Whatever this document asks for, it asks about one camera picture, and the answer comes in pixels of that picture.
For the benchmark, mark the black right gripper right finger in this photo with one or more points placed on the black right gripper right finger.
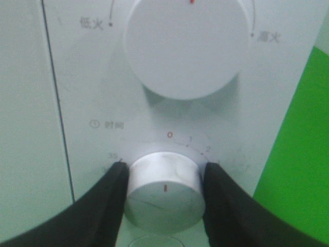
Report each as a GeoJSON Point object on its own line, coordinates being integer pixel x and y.
{"type": "Point", "coordinates": [233, 218]}

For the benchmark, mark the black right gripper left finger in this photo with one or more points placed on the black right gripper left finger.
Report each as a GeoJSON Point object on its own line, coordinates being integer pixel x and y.
{"type": "Point", "coordinates": [93, 220]}

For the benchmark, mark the white microwave door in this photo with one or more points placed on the white microwave door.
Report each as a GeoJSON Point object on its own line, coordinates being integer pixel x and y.
{"type": "Point", "coordinates": [34, 175]}

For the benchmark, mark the white microwave knob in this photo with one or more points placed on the white microwave knob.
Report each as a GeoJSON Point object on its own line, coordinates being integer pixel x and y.
{"type": "Point", "coordinates": [164, 193]}
{"type": "Point", "coordinates": [186, 49]}

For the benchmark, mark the white microwave oven body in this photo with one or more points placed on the white microwave oven body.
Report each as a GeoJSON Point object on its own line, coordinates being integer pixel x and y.
{"type": "Point", "coordinates": [108, 115]}

